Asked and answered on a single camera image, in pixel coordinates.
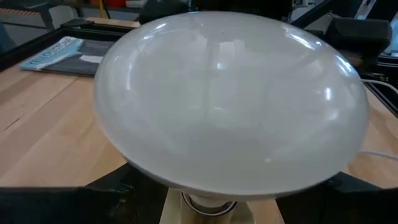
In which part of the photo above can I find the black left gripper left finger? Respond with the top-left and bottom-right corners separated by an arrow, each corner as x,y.
0,162 -> 169,224

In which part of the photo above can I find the yellow cable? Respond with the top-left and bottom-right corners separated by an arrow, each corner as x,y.
98,0 -> 108,19

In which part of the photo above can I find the white flood light bulb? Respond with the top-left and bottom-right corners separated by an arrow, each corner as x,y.
93,11 -> 371,208

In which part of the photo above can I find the white lamp power cable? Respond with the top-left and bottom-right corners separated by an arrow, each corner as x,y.
356,78 -> 398,162

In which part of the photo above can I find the blue grey magazine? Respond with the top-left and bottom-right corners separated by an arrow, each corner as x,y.
18,35 -> 116,77

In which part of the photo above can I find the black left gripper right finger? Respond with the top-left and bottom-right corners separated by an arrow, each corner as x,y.
275,172 -> 398,224

